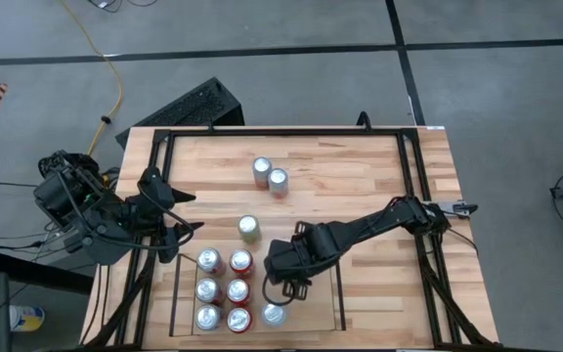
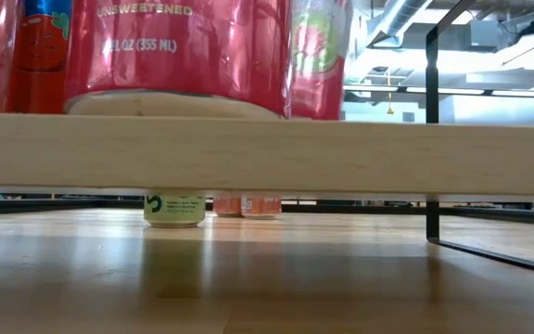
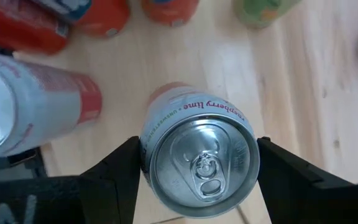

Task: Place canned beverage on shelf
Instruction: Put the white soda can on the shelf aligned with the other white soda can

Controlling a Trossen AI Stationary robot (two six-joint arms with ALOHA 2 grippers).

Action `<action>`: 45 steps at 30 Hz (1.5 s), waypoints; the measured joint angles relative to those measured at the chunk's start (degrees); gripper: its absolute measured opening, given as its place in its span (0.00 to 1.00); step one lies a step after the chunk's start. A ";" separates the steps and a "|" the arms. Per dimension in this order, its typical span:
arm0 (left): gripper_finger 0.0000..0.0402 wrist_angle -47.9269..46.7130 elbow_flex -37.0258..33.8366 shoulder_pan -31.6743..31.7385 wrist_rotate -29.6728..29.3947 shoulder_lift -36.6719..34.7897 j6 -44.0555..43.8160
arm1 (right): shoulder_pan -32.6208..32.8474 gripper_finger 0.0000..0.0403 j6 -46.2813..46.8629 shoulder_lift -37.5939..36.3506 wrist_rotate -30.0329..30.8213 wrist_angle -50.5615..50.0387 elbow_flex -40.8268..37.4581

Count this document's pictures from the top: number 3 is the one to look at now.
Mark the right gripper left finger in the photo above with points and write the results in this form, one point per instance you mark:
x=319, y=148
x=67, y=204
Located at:
x=113, y=193

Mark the red cola can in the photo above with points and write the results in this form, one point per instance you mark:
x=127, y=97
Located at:
x=17, y=28
x=169, y=11
x=104, y=15

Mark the green beverage can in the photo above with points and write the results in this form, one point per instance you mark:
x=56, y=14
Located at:
x=259, y=12

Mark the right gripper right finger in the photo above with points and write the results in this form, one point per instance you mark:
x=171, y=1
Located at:
x=287, y=193

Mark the silver diet cola can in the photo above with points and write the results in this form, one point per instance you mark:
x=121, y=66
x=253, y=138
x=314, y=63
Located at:
x=67, y=7

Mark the raspberry lime beverage can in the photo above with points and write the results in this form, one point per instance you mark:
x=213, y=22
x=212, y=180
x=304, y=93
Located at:
x=42, y=102
x=204, y=168

